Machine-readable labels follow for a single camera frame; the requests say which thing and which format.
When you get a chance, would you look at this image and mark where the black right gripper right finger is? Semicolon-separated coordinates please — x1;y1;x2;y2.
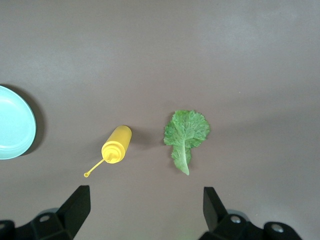
198;186;304;240

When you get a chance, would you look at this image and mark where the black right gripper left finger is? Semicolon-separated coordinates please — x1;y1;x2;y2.
0;185;91;240

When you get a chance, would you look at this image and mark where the yellow squeeze bottle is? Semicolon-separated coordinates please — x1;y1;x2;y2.
83;125;133;179

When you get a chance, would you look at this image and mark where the green lettuce leaf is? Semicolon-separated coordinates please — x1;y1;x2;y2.
163;109;211;176

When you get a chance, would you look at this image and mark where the mint green plate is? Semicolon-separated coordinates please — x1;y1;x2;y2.
0;85;38;161

